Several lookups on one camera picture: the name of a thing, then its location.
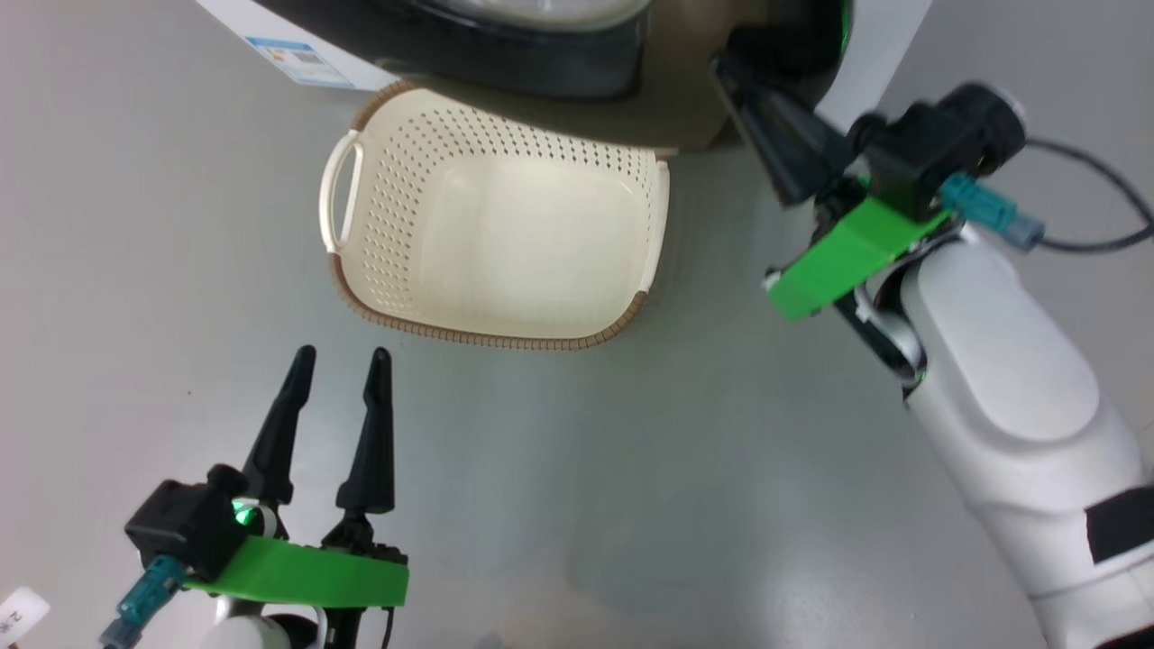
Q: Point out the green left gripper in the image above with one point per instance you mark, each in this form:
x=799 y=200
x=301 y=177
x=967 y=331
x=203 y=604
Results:
x=306 y=575

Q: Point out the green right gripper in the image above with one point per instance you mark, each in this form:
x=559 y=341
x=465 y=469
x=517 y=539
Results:
x=838 y=257

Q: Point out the black round glass washer door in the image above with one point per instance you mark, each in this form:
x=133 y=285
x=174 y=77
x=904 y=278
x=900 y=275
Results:
x=505 y=54

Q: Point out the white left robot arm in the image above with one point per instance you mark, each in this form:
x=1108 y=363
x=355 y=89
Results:
x=248 y=635

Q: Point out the white front-load washing machine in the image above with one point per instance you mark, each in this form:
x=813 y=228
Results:
x=879 y=54

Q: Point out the cream perforated laundry basket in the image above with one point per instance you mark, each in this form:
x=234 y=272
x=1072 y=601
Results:
x=505 y=234

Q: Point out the blue energy label sticker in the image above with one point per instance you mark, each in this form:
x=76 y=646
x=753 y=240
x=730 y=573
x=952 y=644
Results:
x=302 y=61

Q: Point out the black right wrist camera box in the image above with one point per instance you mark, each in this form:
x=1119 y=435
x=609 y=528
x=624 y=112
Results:
x=929 y=144

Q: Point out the teal right camera connector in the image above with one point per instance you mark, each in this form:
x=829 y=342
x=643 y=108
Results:
x=987 y=212

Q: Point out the teal camera connector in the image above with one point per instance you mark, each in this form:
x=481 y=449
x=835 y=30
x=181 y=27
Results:
x=987 y=212
x=149 y=590

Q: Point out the teal left camera connector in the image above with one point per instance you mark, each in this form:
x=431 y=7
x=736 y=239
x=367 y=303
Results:
x=149 y=590

